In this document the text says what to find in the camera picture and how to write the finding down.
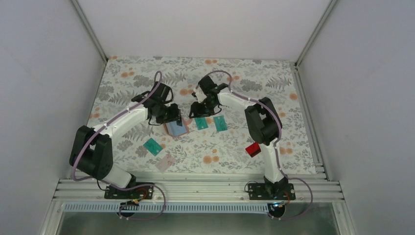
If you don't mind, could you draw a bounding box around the pale pink card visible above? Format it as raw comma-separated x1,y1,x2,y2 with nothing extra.
155,154,176,172

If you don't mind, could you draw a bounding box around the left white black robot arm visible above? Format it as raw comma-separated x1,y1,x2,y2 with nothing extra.
69,82,182,198

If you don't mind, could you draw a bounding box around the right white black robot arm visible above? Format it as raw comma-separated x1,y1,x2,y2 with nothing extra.
189,75,288,199

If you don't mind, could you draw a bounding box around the red card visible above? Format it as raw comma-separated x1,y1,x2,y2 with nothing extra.
245,142,261,158

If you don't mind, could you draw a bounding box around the grey slotted cable duct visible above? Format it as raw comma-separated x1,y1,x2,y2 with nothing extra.
63,202,269,214

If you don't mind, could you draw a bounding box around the floral patterned table mat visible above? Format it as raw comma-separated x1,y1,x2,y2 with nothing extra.
88,56,316,174

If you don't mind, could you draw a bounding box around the teal card centre left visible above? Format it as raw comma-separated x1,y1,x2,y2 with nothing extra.
194,117,208,130

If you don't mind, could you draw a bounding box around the teal card lower left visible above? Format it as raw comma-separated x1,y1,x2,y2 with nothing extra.
143,138,163,156

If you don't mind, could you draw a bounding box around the teal card centre right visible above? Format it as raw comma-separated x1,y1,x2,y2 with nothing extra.
213,116,228,132

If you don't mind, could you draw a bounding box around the teal card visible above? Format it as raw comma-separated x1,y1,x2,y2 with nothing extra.
194,117,208,130
143,138,163,156
213,116,228,132

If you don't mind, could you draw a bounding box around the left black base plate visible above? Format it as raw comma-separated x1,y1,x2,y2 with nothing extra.
104,186,154,200

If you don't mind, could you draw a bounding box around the aluminium rail frame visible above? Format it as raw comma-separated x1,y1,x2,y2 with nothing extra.
53,172,345,203

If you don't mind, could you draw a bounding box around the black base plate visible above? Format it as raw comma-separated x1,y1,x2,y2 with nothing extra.
104,186,154,200
246,183,296,201

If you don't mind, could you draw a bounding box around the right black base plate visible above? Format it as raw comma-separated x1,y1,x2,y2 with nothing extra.
246,183,296,201

